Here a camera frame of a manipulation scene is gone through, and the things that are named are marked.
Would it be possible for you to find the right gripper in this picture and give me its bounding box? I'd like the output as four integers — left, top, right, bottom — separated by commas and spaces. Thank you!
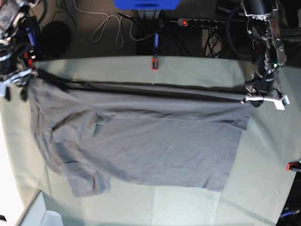
0, 68, 38, 102

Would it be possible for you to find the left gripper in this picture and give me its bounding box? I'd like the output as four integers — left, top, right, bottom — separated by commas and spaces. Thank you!
241, 88, 285, 104

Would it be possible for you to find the grey t-shirt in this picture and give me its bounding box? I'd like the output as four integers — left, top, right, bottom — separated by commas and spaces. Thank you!
28, 72, 252, 197

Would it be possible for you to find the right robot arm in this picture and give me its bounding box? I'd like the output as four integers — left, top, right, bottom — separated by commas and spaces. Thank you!
0, 0, 48, 102

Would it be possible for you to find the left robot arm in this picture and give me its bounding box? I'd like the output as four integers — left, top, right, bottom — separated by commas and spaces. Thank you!
241, 0, 290, 111

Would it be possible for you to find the red black clamp left corner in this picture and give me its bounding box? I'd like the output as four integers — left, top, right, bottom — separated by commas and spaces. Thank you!
23, 52, 36, 69

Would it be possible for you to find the black round base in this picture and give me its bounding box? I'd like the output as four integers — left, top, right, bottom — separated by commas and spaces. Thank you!
39, 21, 72, 57

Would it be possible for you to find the red clamp right edge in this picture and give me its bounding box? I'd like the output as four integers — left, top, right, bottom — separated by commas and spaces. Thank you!
286, 161, 301, 173

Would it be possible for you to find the white power strip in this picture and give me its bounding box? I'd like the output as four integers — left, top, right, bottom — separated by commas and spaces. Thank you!
177, 18, 226, 29

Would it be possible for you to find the red black clamp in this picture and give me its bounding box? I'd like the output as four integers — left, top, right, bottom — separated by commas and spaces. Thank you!
151, 56, 159, 71

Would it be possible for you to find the white plastic bin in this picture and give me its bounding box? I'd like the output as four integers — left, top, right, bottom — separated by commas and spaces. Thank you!
15, 189, 64, 226

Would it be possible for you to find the blue plastic crate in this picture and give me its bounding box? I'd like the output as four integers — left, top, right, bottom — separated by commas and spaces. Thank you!
113, 0, 180, 10

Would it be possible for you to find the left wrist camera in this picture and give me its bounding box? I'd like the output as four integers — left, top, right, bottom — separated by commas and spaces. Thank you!
274, 95, 290, 111

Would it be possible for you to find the white cable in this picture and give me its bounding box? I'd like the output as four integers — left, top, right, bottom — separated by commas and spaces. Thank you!
72, 0, 165, 48

